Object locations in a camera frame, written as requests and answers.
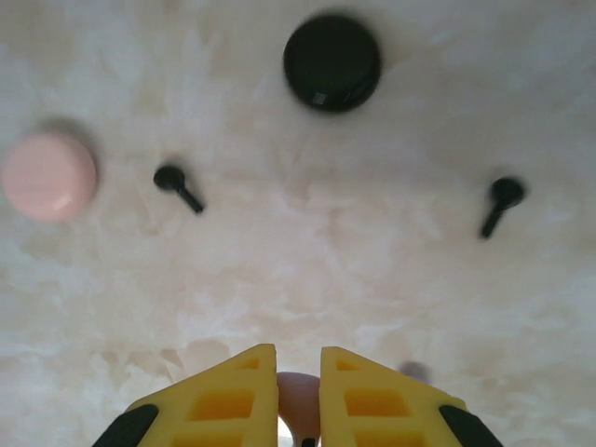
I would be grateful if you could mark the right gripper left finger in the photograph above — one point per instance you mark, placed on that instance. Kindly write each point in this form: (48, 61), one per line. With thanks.
(223, 400)

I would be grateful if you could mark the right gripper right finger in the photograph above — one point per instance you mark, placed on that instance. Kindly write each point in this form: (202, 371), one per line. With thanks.
(372, 405)

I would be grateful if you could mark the pink earbud charging case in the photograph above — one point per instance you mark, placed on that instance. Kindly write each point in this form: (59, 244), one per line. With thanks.
(49, 177)

